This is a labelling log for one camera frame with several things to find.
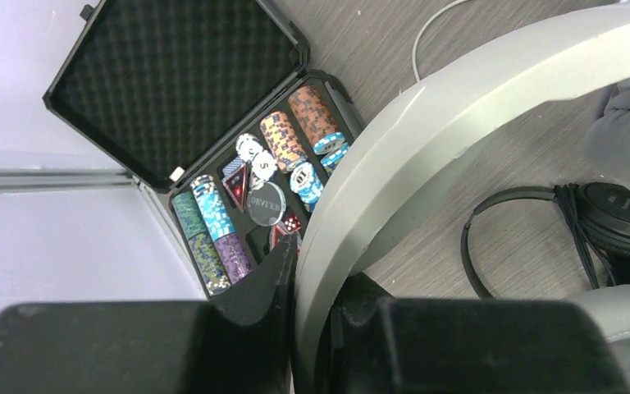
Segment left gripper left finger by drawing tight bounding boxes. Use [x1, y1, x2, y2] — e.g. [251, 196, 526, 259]
[0, 236, 298, 393]

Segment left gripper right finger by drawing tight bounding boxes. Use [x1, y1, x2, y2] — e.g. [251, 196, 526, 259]
[315, 273, 630, 393]

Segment white headphones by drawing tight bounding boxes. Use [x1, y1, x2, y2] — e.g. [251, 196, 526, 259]
[293, 2, 630, 392]

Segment black wired headphones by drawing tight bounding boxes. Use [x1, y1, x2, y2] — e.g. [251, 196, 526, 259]
[460, 182, 630, 299]

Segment black poker chip case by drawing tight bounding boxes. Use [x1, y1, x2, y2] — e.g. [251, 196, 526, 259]
[43, 1, 363, 297]

